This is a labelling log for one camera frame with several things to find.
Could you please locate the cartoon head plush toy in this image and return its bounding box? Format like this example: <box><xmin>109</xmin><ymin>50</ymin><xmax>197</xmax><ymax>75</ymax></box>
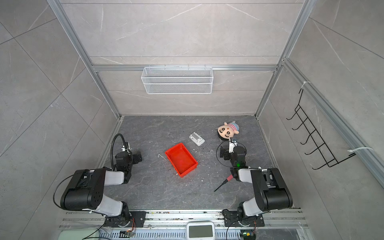
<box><xmin>217</xmin><ymin>121</ymin><xmax>240</xmax><ymax>141</ymax></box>

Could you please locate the white wire mesh basket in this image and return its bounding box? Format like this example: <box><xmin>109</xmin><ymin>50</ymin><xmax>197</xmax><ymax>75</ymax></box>
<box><xmin>141</xmin><ymin>67</ymin><xmax>214</xmax><ymax>95</ymax></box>

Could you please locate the white display device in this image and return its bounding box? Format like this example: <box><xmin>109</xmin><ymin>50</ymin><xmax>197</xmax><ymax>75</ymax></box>
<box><xmin>186</xmin><ymin>221</ymin><xmax>216</xmax><ymax>240</ymax></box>

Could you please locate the black wire hook rack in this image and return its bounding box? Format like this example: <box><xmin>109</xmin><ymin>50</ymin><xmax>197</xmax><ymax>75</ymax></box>
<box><xmin>286</xmin><ymin>89</ymin><xmax>356</xmax><ymax>171</ymax></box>

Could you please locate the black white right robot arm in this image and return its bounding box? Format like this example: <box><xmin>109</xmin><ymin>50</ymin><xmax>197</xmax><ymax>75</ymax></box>
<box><xmin>217</xmin><ymin>146</ymin><xmax>293</xmax><ymax>227</ymax></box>

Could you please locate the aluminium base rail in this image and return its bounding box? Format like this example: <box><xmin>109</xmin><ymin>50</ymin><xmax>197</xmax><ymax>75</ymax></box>
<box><xmin>58</xmin><ymin>209</ymin><xmax>313</xmax><ymax>240</ymax></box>

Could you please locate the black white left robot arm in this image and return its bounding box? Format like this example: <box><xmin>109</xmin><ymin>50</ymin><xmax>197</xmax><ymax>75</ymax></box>
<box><xmin>59</xmin><ymin>151</ymin><xmax>146</xmax><ymax>228</ymax></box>

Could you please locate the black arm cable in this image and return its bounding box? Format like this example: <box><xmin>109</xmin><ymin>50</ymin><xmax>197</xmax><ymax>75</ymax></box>
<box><xmin>215</xmin><ymin>140</ymin><xmax>248</xmax><ymax>168</ymax></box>
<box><xmin>110</xmin><ymin>133</ymin><xmax>127</xmax><ymax>170</ymax></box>

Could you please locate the red plastic bin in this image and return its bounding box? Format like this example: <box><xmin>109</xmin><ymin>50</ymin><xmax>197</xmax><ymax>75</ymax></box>
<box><xmin>165</xmin><ymin>143</ymin><xmax>198</xmax><ymax>178</ymax></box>

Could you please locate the red black screwdriver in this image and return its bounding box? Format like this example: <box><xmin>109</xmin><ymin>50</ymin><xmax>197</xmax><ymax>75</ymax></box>
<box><xmin>214</xmin><ymin>175</ymin><xmax>233</xmax><ymax>192</ymax></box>

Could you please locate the white plastic bracket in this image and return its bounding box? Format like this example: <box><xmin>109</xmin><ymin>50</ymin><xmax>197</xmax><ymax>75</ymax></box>
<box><xmin>189</xmin><ymin>132</ymin><xmax>205</xmax><ymax>146</ymax></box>

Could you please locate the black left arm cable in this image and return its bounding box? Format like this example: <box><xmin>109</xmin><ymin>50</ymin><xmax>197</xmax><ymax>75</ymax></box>
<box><xmin>110</xmin><ymin>133</ymin><xmax>127</xmax><ymax>170</ymax></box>

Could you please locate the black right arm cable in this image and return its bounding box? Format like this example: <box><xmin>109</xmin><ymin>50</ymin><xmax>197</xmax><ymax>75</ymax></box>
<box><xmin>215</xmin><ymin>140</ymin><xmax>248</xmax><ymax>168</ymax></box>

